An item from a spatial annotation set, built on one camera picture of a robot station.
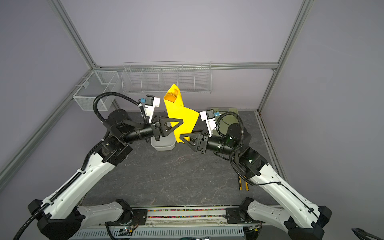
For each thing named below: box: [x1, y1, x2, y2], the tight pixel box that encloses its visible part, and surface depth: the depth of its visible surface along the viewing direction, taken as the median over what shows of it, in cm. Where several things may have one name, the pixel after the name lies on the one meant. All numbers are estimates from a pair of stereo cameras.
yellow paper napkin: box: [164, 83, 200, 144], surface depth 51 cm
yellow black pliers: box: [238, 175, 250, 192], surface depth 84 cm
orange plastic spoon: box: [164, 94, 177, 103], surface depth 50 cm
